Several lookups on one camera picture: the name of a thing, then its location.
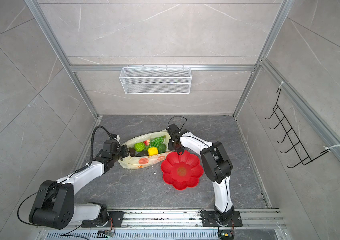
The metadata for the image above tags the cream plastic bag fruit print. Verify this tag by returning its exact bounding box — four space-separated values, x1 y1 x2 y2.
118 130 170 170

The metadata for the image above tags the red flower-shaped plastic bowl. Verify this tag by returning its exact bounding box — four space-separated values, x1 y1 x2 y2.
161 151 204 191

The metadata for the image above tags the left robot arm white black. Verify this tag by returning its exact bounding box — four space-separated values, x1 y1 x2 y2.
29 139 129 230

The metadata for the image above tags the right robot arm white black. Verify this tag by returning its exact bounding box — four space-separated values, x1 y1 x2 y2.
166 124 235 225

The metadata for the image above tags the dark green fake fruit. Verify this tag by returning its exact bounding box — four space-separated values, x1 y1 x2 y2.
157 144 167 154

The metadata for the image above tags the green grape bunch fake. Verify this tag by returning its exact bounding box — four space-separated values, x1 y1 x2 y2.
149 136 165 148

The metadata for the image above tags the dark avocado fake fruit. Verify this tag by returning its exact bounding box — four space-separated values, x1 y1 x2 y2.
128 148 136 157

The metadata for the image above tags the yellow bell pepper fake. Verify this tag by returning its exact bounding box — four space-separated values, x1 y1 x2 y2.
147 147 159 156

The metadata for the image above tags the red strawberry fake fruit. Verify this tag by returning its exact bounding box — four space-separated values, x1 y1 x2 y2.
143 139 150 146

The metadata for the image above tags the green custard apple fake fruit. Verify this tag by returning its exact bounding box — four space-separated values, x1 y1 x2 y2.
134 142 146 152

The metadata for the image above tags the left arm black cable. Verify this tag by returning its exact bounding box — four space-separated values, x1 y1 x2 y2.
88 125 113 166

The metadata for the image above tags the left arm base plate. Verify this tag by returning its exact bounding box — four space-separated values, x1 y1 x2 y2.
81 211 125 228

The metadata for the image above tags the white wire mesh basket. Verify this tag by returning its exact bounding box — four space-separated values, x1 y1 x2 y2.
119 67 192 95

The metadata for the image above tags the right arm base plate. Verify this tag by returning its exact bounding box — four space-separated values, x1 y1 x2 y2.
199 210 243 227

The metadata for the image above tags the black wire hook rack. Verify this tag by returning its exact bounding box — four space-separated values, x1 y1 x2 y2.
264 89 331 169

